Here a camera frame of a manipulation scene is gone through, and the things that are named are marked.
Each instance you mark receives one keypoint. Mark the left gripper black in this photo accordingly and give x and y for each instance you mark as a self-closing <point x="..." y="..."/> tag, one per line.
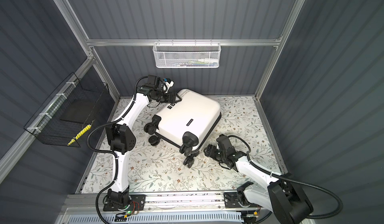
<point x="169" y="94"/>

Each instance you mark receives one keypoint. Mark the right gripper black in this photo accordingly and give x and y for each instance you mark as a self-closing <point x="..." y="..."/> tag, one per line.
<point x="211" y="150"/>

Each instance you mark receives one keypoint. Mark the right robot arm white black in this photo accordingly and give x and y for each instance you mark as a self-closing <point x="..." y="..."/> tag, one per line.
<point x="286" y="200"/>

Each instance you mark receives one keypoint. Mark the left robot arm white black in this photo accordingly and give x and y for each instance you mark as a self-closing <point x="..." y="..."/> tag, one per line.
<point x="121" y="137"/>

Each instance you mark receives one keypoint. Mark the black pad in basket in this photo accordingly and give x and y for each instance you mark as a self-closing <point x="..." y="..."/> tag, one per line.
<point x="79" y="112"/>

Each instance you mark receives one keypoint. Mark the yellow black striped item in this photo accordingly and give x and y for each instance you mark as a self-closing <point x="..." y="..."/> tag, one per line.
<point x="82" y="132"/>

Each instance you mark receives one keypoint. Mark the white ventilation grille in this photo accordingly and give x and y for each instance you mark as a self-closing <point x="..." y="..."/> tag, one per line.
<point x="178" y="218"/>

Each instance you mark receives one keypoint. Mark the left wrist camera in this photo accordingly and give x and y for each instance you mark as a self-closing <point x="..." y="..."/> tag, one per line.
<point x="168" y="83"/>

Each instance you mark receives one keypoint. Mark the white wire basket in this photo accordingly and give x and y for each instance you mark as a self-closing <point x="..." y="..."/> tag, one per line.
<point x="187" y="57"/>

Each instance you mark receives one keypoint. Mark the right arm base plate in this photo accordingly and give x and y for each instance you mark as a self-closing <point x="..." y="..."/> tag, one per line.
<point x="231" y="201"/>

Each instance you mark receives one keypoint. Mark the black wire basket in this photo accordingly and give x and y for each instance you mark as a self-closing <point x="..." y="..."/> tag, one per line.
<point x="46" y="126"/>

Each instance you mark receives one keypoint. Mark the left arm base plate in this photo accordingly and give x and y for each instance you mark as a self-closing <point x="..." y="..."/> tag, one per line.
<point x="136" y="203"/>

